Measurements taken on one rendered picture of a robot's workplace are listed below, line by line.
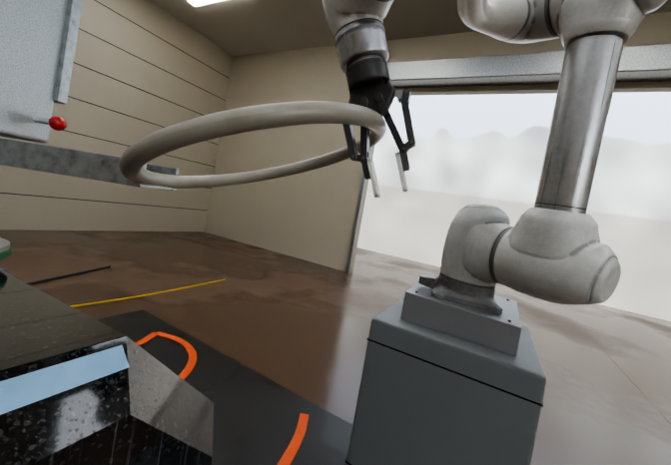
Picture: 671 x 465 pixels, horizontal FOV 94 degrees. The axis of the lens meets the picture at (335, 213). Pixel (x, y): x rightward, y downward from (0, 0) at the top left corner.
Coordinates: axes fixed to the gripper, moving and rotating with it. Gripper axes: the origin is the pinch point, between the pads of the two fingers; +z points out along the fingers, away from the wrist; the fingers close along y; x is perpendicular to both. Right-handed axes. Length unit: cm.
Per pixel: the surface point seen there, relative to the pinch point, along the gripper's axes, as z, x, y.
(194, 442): 42, 11, 44
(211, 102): -279, -519, 396
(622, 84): -79, -419, -252
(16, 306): 9, 22, 66
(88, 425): 26, 29, 42
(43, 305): 11, 19, 64
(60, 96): -36, 2, 73
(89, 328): 15, 20, 51
